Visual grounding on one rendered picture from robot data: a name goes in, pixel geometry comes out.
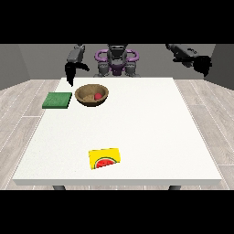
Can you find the green square pad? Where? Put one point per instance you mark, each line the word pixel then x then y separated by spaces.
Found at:
pixel 57 100

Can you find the yellow cup with melon print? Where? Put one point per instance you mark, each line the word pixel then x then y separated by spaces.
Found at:
pixel 104 159

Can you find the brown wooden bowl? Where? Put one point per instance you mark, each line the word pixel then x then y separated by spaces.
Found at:
pixel 90 95

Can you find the small red ball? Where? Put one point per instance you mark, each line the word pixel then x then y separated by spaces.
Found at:
pixel 98 96

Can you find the grey robot trunk purple rings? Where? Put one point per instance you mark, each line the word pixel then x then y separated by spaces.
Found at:
pixel 116 62

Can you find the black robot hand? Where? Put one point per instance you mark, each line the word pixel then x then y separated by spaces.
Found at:
pixel 71 70
pixel 202 65

